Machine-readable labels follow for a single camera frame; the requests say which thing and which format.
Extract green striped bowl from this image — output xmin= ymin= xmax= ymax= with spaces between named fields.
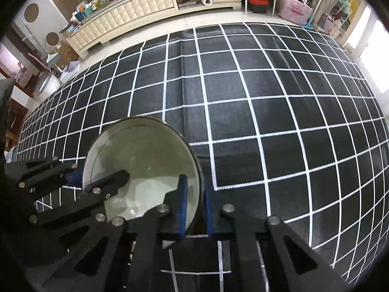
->
xmin=82 ymin=116 xmax=204 ymax=249

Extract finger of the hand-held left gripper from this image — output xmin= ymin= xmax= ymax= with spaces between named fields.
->
xmin=5 ymin=156 xmax=83 ymax=200
xmin=28 ymin=170 xmax=131 ymax=238

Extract white flat box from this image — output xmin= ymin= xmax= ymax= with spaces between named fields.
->
xmin=59 ymin=61 xmax=81 ymax=82

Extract white bucket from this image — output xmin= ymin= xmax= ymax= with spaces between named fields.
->
xmin=32 ymin=70 xmax=63 ymax=98

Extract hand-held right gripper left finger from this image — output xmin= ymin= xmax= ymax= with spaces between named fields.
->
xmin=52 ymin=175 xmax=189 ymax=292

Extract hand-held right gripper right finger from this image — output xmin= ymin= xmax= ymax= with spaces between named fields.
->
xmin=204 ymin=178 xmax=350 ymax=292

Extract cream tv cabinet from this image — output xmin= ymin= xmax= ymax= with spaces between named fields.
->
xmin=65 ymin=0 xmax=244 ymax=59

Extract red black box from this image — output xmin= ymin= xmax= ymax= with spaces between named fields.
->
xmin=248 ymin=0 xmax=270 ymax=14

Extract pink bag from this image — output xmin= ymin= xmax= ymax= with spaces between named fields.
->
xmin=279 ymin=0 xmax=313 ymax=26

